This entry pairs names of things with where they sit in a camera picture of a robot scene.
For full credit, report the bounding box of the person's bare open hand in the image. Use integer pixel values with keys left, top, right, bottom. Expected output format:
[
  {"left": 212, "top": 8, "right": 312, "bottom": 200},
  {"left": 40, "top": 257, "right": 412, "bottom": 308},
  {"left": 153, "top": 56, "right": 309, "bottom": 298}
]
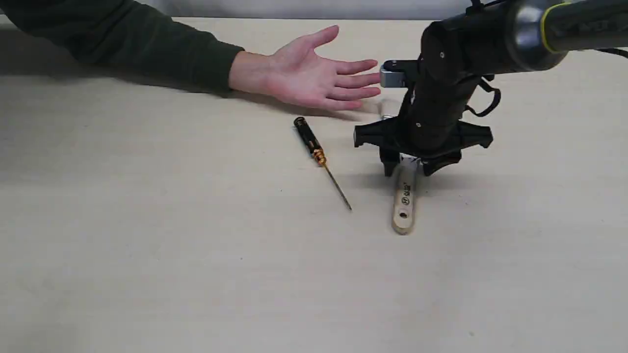
[{"left": 228, "top": 25, "right": 381, "bottom": 110}]

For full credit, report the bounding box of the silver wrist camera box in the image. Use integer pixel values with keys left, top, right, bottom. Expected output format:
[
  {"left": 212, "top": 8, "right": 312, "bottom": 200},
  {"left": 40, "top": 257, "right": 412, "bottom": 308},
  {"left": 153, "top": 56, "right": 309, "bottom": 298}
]
[{"left": 379, "top": 59, "right": 419, "bottom": 89}]

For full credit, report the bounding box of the wooden handle paint brush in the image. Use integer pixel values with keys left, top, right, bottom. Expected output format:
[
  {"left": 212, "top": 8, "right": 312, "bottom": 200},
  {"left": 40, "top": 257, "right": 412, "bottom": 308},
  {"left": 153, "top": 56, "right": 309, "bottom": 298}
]
[{"left": 391, "top": 153, "right": 420, "bottom": 235}]

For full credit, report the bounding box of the black and gold screwdriver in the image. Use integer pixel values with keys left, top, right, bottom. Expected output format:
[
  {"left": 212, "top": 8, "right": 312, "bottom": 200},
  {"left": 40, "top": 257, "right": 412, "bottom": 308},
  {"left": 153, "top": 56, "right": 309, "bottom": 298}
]
[{"left": 292, "top": 116, "right": 353, "bottom": 211}]

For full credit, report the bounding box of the dark green sleeved forearm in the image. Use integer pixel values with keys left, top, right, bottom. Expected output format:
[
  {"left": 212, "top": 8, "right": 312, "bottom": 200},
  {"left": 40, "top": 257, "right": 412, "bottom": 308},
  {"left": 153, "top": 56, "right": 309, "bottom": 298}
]
[{"left": 1, "top": 0, "right": 244, "bottom": 92}]

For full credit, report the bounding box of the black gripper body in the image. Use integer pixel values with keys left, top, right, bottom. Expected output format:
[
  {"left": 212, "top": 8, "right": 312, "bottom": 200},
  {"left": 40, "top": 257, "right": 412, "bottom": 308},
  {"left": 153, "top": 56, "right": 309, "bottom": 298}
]
[{"left": 353, "top": 75, "right": 494, "bottom": 159}]

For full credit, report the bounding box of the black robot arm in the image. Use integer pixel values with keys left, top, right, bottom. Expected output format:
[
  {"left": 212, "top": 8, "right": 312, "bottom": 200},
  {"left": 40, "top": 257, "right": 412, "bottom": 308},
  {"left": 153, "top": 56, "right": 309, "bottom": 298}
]
[{"left": 353, "top": 0, "right": 628, "bottom": 176}]

